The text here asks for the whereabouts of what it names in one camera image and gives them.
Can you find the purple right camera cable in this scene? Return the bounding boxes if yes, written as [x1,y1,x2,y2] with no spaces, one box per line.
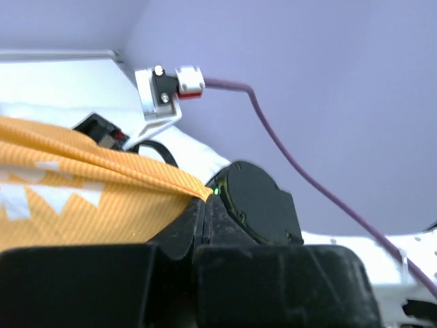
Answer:
[203,77,437,298]

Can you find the yellow pillowcase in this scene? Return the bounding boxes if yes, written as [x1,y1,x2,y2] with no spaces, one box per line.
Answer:
[1,117,212,250]

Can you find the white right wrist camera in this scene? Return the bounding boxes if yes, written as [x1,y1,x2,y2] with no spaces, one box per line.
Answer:
[123,65,206,150]

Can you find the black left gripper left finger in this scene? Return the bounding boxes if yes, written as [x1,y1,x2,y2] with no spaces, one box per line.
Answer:
[1,200,205,327]

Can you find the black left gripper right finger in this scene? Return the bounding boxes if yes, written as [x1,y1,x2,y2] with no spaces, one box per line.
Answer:
[197,196,383,328]

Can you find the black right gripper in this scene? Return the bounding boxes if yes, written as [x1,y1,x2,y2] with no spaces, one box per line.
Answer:
[74,113,304,245]

